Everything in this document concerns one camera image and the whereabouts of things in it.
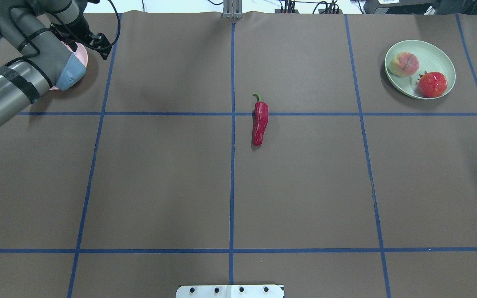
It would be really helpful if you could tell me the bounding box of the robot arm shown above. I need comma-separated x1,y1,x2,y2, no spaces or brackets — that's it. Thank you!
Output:
0,0,89,127

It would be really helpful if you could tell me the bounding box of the pink plate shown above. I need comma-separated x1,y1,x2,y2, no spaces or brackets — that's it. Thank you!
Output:
49,42,88,91

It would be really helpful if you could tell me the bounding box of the peach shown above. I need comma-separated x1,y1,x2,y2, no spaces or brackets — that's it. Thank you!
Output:
388,51,420,77

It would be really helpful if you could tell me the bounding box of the black power strip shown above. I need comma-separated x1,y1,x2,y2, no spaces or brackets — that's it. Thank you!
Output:
273,8,343,14

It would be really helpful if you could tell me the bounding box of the red chili pepper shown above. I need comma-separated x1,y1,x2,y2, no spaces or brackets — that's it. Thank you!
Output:
252,93,269,147

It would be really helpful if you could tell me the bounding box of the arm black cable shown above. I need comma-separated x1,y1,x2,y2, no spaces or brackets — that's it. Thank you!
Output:
5,0,122,89

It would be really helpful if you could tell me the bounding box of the green plate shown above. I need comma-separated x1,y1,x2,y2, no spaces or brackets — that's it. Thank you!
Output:
384,40,456,100

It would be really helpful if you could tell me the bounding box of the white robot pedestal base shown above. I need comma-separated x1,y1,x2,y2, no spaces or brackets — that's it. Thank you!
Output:
175,284,285,298

